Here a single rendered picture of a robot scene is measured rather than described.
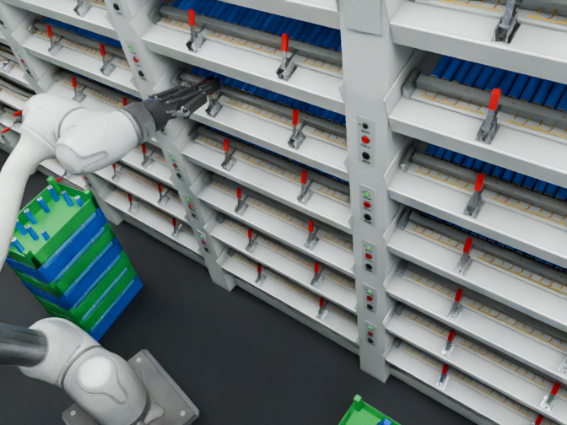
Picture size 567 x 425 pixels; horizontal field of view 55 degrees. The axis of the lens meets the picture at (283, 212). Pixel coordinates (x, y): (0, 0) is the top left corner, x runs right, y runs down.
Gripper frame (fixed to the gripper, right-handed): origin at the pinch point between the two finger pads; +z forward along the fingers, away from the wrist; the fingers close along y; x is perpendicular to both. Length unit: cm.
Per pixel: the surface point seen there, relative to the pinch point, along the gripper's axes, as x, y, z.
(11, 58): -23, -115, 7
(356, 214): -21.2, 44.1, 1.8
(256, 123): -7.2, 13.4, 2.6
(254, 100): -2.9, 10.8, 5.4
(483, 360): -62, 79, 14
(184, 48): 10.2, -3.0, -3.0
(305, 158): -9.8, 30.5, 0.1
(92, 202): -53, -51, -12
